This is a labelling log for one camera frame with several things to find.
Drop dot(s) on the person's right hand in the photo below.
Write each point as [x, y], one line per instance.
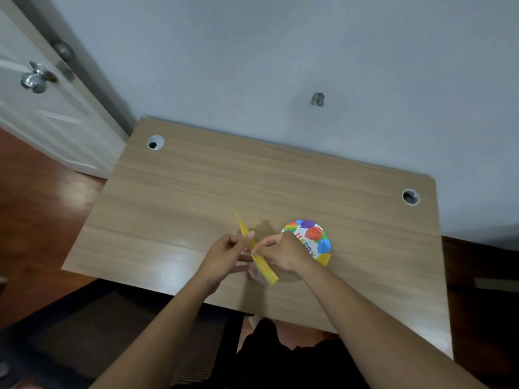
[286, 253]

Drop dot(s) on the person's left hand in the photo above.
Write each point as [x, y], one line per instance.
[221, 261]

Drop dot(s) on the person's right fingers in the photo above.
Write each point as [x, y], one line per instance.
[267, 245]

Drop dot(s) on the person's left thumb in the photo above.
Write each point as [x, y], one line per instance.
[242, 238]

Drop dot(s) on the yellow paper plate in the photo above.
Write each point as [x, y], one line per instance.
[263, 268]

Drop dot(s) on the person's right forearm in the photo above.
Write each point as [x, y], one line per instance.
[377, 336]

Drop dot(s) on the person's left forearm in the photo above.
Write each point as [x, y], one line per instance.
[162, 336]

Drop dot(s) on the clear plastic wrapper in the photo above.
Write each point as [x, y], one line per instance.
[256, 276]

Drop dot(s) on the balloon print paper plate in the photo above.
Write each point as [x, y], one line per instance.
[315, 238]

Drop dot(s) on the person's bare leg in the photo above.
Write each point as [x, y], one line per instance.
[296, 338]

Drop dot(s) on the person's black shorts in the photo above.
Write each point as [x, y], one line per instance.
[284, 368]

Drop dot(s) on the dark floor rug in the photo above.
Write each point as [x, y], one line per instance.
[101, 336]

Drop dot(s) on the white panel door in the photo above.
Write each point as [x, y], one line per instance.
[61, 129]

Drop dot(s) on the white baseboard strip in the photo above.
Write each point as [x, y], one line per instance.
[496, 285]

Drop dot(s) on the dark round door knob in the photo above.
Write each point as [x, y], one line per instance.
[64, 50]

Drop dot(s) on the silver round door knob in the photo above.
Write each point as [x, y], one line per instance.
[35, 78]

